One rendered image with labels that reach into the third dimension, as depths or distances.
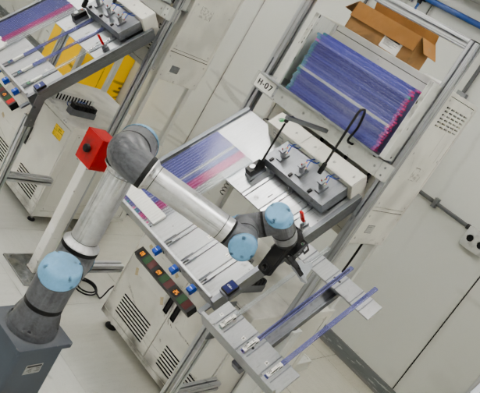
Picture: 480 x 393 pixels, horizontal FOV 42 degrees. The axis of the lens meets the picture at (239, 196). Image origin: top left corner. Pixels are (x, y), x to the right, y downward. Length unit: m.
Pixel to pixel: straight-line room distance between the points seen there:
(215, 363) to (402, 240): 1.74
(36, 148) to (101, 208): 1.77
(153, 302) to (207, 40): 1.50
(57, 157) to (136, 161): 1.80
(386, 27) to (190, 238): 1.27
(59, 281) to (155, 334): 1.09
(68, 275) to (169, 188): 0.38
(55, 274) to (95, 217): 0.20
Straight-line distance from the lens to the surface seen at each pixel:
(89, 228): 1.87
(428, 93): 2.34
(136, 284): 2.90
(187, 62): 3.53
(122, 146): 1.67
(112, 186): 1.81
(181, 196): 1.65
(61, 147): 3.40
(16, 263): 3.22
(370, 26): 2.92
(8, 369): 1.92
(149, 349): 2.85
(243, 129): 2.71
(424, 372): 3.95
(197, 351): 2.26
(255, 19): 4.85
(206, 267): 2.27
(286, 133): 2.57
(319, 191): 2.37
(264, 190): 2.47
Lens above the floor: 1.68
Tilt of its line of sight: 17 degrees down
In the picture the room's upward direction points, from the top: 31 degrees clockwise
